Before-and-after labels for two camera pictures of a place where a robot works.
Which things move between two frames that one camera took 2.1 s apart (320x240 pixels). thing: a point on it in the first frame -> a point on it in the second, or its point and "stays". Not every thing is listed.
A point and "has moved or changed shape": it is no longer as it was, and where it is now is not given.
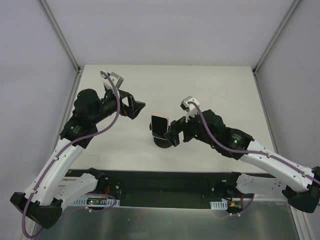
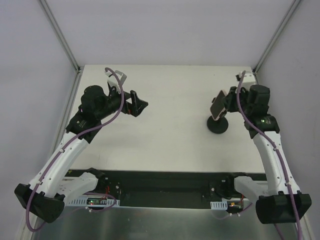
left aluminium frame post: [78, 72] stays
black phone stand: [161, 143] has moved or changed shape
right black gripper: [185, 130] -> [230, 100]
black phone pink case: [159, 124] -> [217, 108]
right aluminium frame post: [294, 5] stays
